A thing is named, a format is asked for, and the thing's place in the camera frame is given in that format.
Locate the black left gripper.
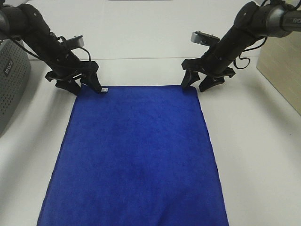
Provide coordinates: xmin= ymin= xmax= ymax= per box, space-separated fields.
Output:
xmin=45 ymin=60 xmax=102 ymax=95

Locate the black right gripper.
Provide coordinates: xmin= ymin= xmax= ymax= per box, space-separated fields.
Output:
xmin=181 ymin=58 xmax=235 ymax=92

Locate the blue towel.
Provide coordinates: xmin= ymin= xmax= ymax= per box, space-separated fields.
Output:
xmin=37 ymin=86 xmax=229 ymax=226

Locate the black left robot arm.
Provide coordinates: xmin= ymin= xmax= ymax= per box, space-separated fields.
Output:
xmin=0 ymin=0 xmax=107 ymax=95

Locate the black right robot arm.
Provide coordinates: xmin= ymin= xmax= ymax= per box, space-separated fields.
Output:
xmin=181 ymin=0 xmax=301 ymax=92

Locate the grey perforated plastic basket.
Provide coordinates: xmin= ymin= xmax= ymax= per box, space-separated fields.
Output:
xmin=0 ymin=40 xmax=31 ymax=133

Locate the beige storage box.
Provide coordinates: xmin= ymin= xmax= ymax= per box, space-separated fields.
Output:
xmin=256 ymin=32 xmax=301 ymax=113

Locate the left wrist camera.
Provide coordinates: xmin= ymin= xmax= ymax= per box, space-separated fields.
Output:
xmin=63 ymin=35 xmax=84 ymax=50

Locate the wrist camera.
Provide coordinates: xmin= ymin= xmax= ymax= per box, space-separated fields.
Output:
xmin=190 ymin=31 xmax=220 ymax=47
xmin=63 ymin=35 xmax=84 ymax=50

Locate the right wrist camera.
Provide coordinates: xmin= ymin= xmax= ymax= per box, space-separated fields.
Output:
xmin=190 ymin=31 xmax=220 ymax=47

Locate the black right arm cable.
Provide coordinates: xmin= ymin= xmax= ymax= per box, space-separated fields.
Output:
xmin=232 ymin=35 xmax=268 ymax=70

